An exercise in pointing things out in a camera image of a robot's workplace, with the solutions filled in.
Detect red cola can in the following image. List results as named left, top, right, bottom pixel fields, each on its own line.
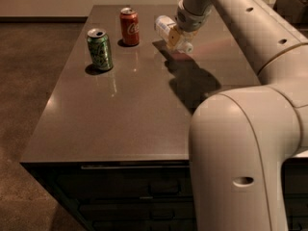
left=119, top=7, right=140, bottom=46

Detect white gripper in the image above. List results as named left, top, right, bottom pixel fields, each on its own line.
left=167, top=0, right=212, bottom=52

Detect green soda can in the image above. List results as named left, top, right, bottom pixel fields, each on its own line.
left=87, top=28, right=114, bottom=71

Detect clear plastic bottle white cap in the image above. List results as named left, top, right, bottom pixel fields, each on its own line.
left=154, top=15, right=180, bottom=51

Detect dark drawer cabinet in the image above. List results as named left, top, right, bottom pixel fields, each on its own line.
left=19, top=159, right=308, bottom=231

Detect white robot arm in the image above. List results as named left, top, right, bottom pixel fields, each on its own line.
left=176, top=0, right=307, bottom=231

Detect dark box with snacks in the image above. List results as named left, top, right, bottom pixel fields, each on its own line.
left=273, top=0, right=308, bottom=24

